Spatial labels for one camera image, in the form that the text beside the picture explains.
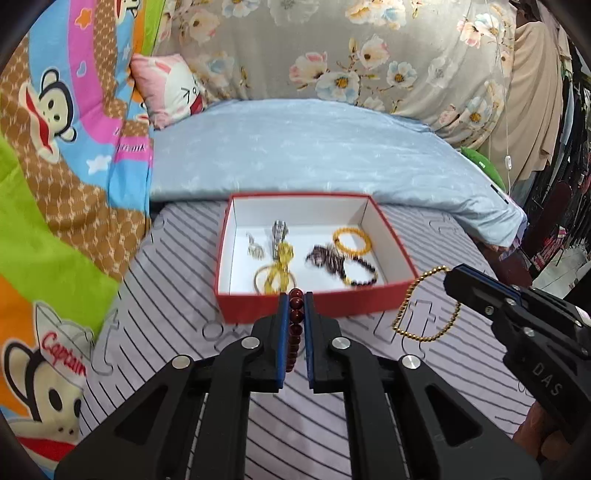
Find green plush toy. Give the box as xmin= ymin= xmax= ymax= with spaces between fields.
xmin=461 ymin=146 xmax=507 ymax=191

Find colourful monkey print blanket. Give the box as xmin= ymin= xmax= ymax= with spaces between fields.
xmin=0 ymin=0 xmax=158 ymax=463

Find lilac striped bedsheet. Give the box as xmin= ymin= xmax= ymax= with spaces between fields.
xmin=78 ymin=198 xmax=537 ymax=480

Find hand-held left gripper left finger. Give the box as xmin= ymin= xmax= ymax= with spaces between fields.
xmin=54 ymin=292 xmax=290 ymax=480

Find person's right hand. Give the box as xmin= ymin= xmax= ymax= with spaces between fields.
xmin=512 ymin=402 xmax=563 ymax=463

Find brown bead bracelet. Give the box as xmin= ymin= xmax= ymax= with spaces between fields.
xmin=306 ymin=244 xmax=378 ymax=288

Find white cable with switch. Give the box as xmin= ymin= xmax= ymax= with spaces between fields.
xmin=498 ymin=9 xmax=517 ymax=195

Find gold bead chain bracelet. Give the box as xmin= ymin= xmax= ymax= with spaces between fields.
xmin=392 ymin=265 xmax=462 ymax=343

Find dark hanging clothes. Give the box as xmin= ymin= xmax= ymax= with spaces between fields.
xmin=531 ymin=28 xmax=591 ymax=296

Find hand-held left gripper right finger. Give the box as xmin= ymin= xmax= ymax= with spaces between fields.
xmin=303 ymin=291 xmax=542 ymax=480

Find red cardboard box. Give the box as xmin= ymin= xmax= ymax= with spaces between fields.
xmin=215 ymin=193 xmax=420 ymax=326

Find silver flower bracelet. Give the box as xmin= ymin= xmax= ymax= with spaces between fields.
xmin=245 ymin=232 xmax=267 ymax=260

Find silver metal watch band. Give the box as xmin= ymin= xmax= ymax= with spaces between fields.
xmin=271 ymin=220 xmax=290 ymax=260

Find light blue quilt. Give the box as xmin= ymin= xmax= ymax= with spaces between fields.
xmin=150 ymin=98 xmax=528 ymax=248

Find dark brown furniture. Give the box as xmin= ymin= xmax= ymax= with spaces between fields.
xmin=524 ymin=212 xmax=561 ymax=280

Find orange bead bracelet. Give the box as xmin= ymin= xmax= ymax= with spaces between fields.
xmin=333 ymin=226 xmax=373 ymax=256

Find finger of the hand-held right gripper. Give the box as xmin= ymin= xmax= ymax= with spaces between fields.
xmin=454 ymin=263 xmax=527 ymax=302
xmin=442 ymin=272 xmax=505 ymax=320

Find pink rabbit pillow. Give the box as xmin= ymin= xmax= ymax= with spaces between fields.
xmin=130 ymin=53 xmax=206 ymax=130

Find thin gold bangle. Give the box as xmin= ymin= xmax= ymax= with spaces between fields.
xmin=252 ymin=265 xmax=283 ymax=295

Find beige hanging garment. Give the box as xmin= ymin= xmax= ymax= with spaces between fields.
xmin=488 ymin=21 xmax=574 ymax=186

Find dark red bead bracelet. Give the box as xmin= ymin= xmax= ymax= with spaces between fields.
xmin=285 ymin=288 xmax=306 ymax=373

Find grey floral sheet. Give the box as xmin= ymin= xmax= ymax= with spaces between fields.
xmin=154 ymin=0 xmax=519 ymax=151

